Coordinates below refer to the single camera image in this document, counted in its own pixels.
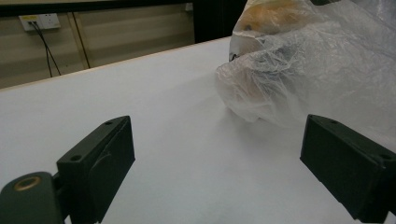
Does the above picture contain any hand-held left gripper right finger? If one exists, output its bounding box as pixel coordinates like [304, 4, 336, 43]
[300, 114, 396, 224]

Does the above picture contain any black cable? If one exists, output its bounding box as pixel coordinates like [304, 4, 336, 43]
[32, 21, 63, 77]
[29, 21, 53, 78]

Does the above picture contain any clear plastic bag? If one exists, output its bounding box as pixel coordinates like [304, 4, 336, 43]
[215, 0, 396, 154]

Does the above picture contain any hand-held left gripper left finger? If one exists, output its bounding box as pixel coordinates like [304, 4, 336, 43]
[56, 115, 136, 224]

